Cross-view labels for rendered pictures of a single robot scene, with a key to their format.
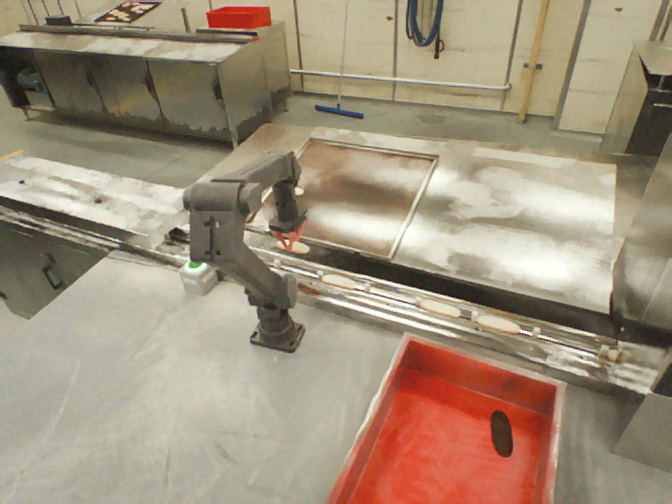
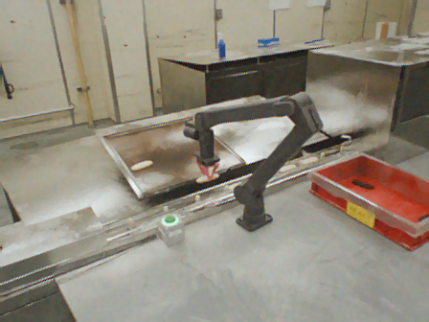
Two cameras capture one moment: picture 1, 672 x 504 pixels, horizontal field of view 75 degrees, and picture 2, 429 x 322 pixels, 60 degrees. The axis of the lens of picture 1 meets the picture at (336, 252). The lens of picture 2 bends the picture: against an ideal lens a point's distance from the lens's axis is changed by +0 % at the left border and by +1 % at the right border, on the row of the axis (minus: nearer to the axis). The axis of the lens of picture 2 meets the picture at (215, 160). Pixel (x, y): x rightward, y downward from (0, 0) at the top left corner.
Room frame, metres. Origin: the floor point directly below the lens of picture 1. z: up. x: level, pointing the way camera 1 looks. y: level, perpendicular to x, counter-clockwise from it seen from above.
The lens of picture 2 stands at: (0.27, 1.21, 1.63)
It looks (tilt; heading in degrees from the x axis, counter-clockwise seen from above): 25 degrees down; 302
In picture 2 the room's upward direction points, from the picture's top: 2 degrees counter-clockwise
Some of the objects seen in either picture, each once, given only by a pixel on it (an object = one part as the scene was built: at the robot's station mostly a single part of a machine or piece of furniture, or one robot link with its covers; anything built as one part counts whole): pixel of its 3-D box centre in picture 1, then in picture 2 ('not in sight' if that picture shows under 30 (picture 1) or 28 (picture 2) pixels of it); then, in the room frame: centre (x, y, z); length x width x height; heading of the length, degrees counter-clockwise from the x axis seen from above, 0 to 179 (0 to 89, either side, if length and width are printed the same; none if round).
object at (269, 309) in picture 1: (271, 295); (249, 193); (0.78, 0.16, 0.94); 0.09 x 0.05 x 0.10; 171
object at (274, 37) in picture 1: (248, 71); not in sight; (4.74, 0.78, 0.44); 0.70 x 0.55 x 0.87; 63
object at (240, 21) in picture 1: (239, 17); not in sight; (4.74, 0.78, 0.94); 0.51 x 0.36 x 0.13; 67
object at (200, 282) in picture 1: (200, 279); (170, 233); (0.97, 0.39, 0.84); 0.08 x 0.08 x 0.11; 63
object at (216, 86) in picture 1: (143, 67); not in sight; (4.83, 1.86, 0.51); 3.00 x 1.26 x 1.03; 63
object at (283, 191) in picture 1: (284, 188); (205, 135); (0.99, 0.12, 1.11); 0.07 x 0.06 x 0.07; 171
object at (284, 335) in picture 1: (276, 324); (254, 212); (0.76, 0.16, 0.86); 0.12 x 0.09 x 0.08; 69
